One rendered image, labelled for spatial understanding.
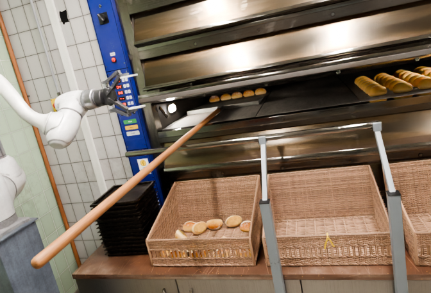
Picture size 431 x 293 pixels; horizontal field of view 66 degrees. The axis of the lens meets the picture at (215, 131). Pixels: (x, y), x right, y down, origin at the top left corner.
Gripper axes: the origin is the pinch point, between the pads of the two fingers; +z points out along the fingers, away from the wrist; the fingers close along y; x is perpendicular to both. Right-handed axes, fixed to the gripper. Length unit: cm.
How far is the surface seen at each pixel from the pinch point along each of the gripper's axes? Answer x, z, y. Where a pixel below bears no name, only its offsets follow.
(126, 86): -51, -36, -1
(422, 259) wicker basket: -7, 104, 88
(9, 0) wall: -53, -103, -67
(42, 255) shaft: 74, 8, 29
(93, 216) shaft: 55, 8, 29
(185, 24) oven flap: -54, 8, -28
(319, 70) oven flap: -41, 75, 8
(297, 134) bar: -18, 62, 32
